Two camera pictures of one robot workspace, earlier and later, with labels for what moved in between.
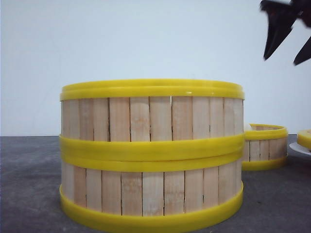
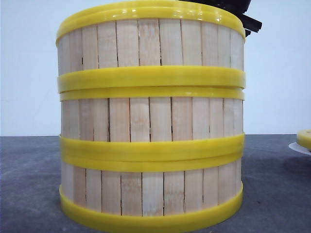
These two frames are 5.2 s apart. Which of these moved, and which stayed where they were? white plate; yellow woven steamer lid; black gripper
Moved: black gripper
Stayed: yellow woven steamer lid; white plate
